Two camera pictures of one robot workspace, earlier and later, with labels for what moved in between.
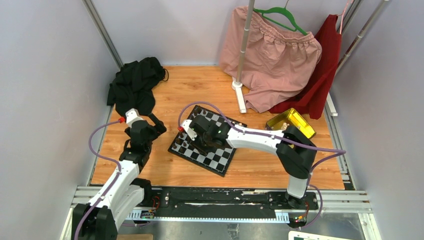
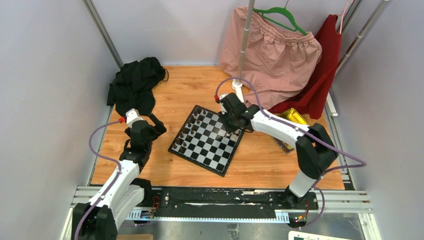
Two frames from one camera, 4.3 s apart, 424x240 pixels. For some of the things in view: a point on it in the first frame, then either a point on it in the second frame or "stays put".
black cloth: (133, 86) stays put
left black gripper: (158, 124) stays put
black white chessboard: (219, 158) stays put
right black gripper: (195, 144) → (230, 128)
